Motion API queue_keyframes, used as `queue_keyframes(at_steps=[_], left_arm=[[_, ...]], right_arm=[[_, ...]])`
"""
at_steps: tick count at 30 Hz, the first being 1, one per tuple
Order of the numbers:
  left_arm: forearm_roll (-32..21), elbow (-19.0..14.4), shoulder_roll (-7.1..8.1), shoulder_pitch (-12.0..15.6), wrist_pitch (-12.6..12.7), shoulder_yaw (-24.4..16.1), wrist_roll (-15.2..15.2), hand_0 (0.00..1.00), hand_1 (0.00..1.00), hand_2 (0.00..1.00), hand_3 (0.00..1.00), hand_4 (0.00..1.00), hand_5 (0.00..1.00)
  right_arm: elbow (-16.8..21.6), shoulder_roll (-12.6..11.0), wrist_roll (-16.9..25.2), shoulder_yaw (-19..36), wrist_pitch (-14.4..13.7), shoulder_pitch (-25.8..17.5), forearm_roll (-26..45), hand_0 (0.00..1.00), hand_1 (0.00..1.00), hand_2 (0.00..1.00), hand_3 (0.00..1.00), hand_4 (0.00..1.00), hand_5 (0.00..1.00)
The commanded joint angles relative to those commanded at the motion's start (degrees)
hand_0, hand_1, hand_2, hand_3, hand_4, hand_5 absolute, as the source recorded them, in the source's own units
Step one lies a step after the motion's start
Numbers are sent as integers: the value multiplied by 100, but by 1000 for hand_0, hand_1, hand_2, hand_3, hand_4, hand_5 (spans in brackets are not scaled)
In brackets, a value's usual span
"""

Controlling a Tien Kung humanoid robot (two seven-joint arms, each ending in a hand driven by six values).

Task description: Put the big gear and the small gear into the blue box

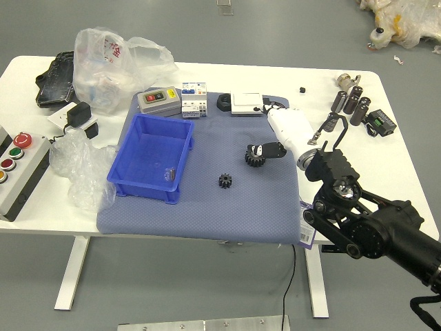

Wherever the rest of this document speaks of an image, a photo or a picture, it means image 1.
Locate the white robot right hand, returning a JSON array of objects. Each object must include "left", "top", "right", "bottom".
[{"left": 247, "top": 107, "right": 316, "bottom": 163}]

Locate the big black gear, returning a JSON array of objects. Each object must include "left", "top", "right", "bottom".
[{"left": 245, "top": 144, "right": 267, "bottom": 169}]

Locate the blue plastic box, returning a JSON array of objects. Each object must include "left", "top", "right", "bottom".
[{"left": 106, "top": 113, "right": 194, "bottom": 205}]

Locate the grey control box with buttons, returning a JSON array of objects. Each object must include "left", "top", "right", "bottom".
[{"left": 0, "top": 126, "right": 52, "bottom": 222}]

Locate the silver metal connector fitting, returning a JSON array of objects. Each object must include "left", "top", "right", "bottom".
[{"left": 335, "top": 72, "right": 362, "bottom": 90}]

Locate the black module green terminal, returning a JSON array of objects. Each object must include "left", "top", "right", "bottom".
[{"left": 365, "top": 108, "right": 397, "bottom": 138}]

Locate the white circuit breaker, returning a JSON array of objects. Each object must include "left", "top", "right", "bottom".
[{"left": 181, "top": 81, "right": 210, "bottom": 121}]

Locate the purple label card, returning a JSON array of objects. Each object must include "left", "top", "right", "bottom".
[{"left": 298, "top": 200, "right": 317, "bottom": 250}]

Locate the blue-grey padded mat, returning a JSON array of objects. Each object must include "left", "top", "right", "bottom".
[{"left": 96, "top": 91, "right": 311, "bottom": 246}]

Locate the clear acrylic piece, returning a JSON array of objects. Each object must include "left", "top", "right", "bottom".
[{"left": 216, "top": 0, "right": 235, "bottom": 17}]

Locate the plastic-wrapped yellowish object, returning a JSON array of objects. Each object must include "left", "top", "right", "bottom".
[{"left": 356, "top": 0, "right": 441, "bottom": 50}]

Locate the white table leg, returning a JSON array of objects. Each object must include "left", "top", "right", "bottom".
[
  {"left": 54, "top": 237, "right": 91, "bottom": 310},
  {"left": 305, "top": 246, "right": 330, "bottom": 319}
]

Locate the white plastic bag red print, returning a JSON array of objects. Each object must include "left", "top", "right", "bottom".
[{"left": 72, "top": 27, "right": 180, "bottom": 117}]

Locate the black power adapter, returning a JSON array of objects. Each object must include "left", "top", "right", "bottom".
[{"left": 65, "top": 101, "right": 92, "bottom": 129}]

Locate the crumpled clear plastic bag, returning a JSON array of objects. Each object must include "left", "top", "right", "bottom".
[{"left": 48, "top": 129, "right": 118, "bottom": 211}]

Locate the white socket plate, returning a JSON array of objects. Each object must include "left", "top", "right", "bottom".
[{"left": 47, "top": 102, "right": 99, "bottom": 134}]

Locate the black plastic tray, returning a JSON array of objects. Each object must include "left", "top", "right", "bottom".
[{"left": 34, "top": 50, "right": 77, "bottom": 108}]

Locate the thin black wire with plug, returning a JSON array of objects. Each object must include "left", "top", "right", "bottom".
[{"left": 254, "top": 96, "right": 287, "bottom": 114}]

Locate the white wall switch panel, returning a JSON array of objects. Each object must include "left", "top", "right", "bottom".
[{"left": 229, "top": 91, "right": 265, "bottom": 118}]

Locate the black hex ring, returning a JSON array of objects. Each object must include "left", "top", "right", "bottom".
[{"left": 216, "top": 92, "right": 232, "bottom": 111}]

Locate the grey two-button switch box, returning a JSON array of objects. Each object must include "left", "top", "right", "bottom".
[{"left": 136, "top": 86, "right": 183, "bottom": 117}]

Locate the black floor cable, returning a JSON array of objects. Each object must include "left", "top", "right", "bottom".
[{"left": 282, "top": 243, "right": 297, "bottom": 331}]

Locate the grey metal base plate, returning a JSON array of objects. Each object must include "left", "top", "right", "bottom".
[{"left": 116, "top": 315, "right": 291, "bottom": 331}]

